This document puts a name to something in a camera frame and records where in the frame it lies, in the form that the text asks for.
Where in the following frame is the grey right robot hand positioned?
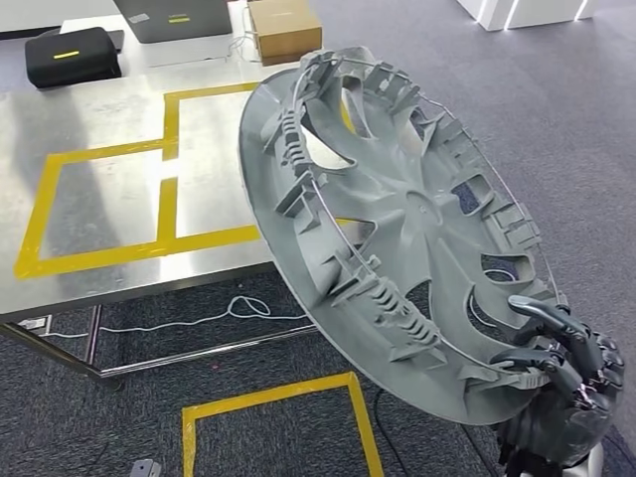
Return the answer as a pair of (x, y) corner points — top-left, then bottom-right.
(489, 294), (626, 469)

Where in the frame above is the grey plastic wheel cover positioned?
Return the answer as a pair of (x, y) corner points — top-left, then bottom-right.
(236, 46), (570, 428)

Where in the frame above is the stainless steel workbench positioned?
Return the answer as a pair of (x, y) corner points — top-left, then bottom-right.
(0, 58), (318, 397)

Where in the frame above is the white floor plinth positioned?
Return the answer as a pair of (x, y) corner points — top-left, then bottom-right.
(456, 0), (597, 32)

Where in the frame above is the yellow floor tape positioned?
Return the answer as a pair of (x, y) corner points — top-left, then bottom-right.
(181, 372), (385, 477)

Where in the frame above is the cardboard box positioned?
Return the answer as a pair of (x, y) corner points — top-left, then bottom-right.
(247, 0), (323, 68)

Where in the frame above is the white desk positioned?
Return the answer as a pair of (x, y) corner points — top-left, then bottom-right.
(60, 0), (304, 77)

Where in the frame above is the grey laptop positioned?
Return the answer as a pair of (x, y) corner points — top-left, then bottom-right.
(112, 0), (233, 45)

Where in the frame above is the black zip case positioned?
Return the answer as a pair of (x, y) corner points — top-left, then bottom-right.
(25, 26), (123, 90)

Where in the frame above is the black cable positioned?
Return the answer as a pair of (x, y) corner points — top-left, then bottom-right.
(372, 388), (414, 477)

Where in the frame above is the white floor cable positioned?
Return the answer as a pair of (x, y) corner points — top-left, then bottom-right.
(42, 296), (310, 340)

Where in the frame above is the white desk cable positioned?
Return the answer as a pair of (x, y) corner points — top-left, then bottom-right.
(226, 25), (260, 65)

